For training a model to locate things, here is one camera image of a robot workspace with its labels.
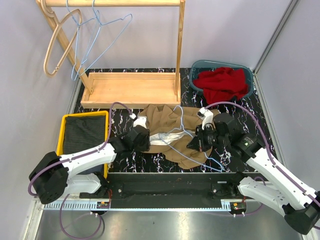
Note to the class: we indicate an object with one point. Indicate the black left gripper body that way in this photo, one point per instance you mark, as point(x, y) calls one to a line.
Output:
point(144, 146)

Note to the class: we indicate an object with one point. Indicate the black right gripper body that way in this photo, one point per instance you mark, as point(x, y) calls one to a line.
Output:
point(209, 138)

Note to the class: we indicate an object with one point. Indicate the blue wire hanger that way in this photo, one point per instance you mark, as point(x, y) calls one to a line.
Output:
point(109, 33)
point(176, 129)
point(77, 66)

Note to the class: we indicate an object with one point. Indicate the tan brown skirt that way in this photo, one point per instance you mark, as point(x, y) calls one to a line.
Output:
point(152, 112)

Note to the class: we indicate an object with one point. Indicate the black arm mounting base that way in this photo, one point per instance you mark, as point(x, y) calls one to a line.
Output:
point(166, 191)

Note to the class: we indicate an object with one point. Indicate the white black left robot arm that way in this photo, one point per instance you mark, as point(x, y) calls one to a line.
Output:
point(59, 175)

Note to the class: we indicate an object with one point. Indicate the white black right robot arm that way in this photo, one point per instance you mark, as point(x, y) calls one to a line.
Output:
point(295, 201)

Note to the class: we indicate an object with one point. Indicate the yellow plastic crate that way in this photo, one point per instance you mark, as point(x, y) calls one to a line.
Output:
point(83, 114)

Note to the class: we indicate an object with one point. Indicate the black marble pattern mat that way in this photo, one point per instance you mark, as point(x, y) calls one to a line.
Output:
point(157, 162)

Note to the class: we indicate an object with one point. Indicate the red cloth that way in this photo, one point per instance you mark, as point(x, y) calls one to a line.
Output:
point(222, 85)

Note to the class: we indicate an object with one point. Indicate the dark grey folded clothes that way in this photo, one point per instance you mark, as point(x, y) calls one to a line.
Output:
point(82, 133)

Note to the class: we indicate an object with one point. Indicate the wooden clothes rack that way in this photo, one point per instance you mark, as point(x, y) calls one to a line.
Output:
point(135, 90)

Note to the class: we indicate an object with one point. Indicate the teal plastic basin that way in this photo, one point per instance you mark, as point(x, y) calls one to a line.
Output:
point(210, 65)

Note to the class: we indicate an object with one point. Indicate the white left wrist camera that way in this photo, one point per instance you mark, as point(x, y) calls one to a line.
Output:
point(139, 120)

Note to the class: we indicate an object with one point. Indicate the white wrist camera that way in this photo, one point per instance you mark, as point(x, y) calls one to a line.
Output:
point(206, 116)
point(139, 120)

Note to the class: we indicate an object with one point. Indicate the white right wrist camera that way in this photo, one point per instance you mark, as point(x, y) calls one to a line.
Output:
point(206, 116)

